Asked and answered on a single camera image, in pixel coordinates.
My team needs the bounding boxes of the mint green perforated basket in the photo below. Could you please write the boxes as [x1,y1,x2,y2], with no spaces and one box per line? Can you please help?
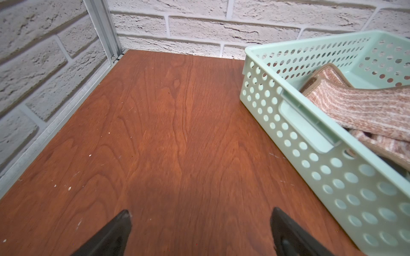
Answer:
[240,31,410,256]

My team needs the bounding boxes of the aluminium corner post left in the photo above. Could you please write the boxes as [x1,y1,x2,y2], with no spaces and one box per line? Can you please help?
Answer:
[83,0,123,64]

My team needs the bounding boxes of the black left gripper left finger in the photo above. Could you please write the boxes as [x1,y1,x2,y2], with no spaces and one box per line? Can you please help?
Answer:
[72,210,132,256]

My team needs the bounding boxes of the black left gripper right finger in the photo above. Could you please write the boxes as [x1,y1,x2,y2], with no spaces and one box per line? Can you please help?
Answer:
[270,207,332,256]

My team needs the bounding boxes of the pink striped square dishcloth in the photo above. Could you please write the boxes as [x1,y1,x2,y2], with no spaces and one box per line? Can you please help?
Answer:
[300,64,410,171]

